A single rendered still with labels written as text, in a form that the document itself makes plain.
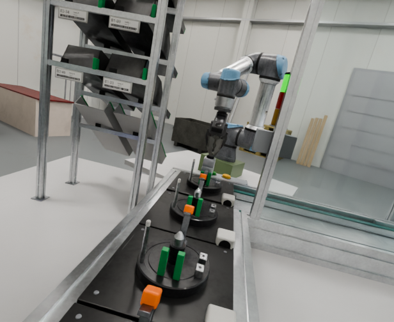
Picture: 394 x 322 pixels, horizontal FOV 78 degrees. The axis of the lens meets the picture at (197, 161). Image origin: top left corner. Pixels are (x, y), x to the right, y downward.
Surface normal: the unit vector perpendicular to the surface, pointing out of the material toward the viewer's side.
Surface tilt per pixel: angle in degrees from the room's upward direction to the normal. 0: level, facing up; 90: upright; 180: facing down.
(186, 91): 90
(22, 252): 0
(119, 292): 0
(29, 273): 0
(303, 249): 90
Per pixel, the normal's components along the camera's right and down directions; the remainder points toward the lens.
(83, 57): -0.20, -0.24
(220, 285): 0.20, -0.95
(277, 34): -0.51, 0.11
